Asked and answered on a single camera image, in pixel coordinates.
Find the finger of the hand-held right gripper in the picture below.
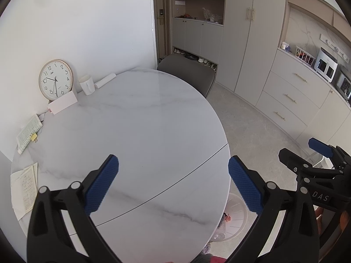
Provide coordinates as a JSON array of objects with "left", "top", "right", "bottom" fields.
[
  {"left": 278, "top": 147, "right": 313, "bottom": 183},
  {"left": 308, "top": 138, "right": 351, "bottom": 171}
]

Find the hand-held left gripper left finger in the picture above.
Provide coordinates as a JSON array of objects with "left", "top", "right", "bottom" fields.
[{"left": 27, "top": 154, "right": 122, "bottom": 263}]

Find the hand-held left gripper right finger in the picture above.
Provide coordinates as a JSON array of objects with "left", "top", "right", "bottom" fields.
[{"left": 226, "top": 155, "right": 320, "bottom": 263}]

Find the white plastic waste bin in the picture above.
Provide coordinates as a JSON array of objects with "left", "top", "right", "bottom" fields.
[{"left": 217, "top": 192, "right": 260, "bottom": 243}]

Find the silver countertop appliance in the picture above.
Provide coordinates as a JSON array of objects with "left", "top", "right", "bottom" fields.
[{"left": 335, "top": 70, "right": 351, "bottom": 100}]

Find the beige drawer cabinet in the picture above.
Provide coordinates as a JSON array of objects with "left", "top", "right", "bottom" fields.
[{"left": 256, "top": 46, "right": 351, "bottom": 154}]

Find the open paper notebook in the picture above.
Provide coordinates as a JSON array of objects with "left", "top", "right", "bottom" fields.
[{"left": 10, "top": 162, "right": 39, "bottom": 221}]

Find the white countertop oven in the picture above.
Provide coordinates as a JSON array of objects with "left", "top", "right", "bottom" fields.
[{"left": 314, "top": 47, "right": 339, "bottom": 83}]

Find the white printed booklet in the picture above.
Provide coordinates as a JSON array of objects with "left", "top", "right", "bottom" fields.
[{"left": 16, "top": 114, "right": 44, "bottom": 155}]

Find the white card box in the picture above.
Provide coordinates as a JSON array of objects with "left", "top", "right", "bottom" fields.
[{"left": 48, "top": 91, "right": 78, "bottom": 114}]

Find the white cup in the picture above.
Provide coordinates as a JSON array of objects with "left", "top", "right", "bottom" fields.
[{"left": 79, "top": 75, "right": 95, "bottom": 96}]

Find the white paper roll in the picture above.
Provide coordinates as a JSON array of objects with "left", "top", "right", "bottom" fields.
[{"left": 95, "top": 73, "right": 116, "bottom": 89}]

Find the beige tall cabinet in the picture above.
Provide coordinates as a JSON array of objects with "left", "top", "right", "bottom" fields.
[{"left": 170, "top": 0, "right": 288, "bottom": 107}]

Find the grey chair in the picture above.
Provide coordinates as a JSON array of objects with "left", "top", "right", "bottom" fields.
[{"left": 157, "top": 54, "right": 216, "bottom": 98}]

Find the row of shoes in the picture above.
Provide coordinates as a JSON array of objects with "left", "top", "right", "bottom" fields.
[{"left": 173, "top": 48, "right": 218, "bottom": 69}]

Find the clear plastic bag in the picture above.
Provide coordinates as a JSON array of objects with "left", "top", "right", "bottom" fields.
[{"left": 202, "top": 7, "right": 222, "bottom": 24}]

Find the white wire rack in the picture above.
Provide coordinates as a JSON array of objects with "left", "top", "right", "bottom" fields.
[{"left": 295, "top": 46, "right": 316, "bottom": 65}]

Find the white wall hook rail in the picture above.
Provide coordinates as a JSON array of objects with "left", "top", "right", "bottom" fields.
[{"left": 319, "top": 34, "right": 351, "bottom": 61}]

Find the round white wall clock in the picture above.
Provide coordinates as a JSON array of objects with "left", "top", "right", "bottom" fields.
[{"left": 38, "top": 59, "right": 74, "bottom": 101}]

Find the beige wall cabinet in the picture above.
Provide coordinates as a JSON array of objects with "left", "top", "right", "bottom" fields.
[{"left": 287, "top": 0, "right": 351, "bottom": 33}]

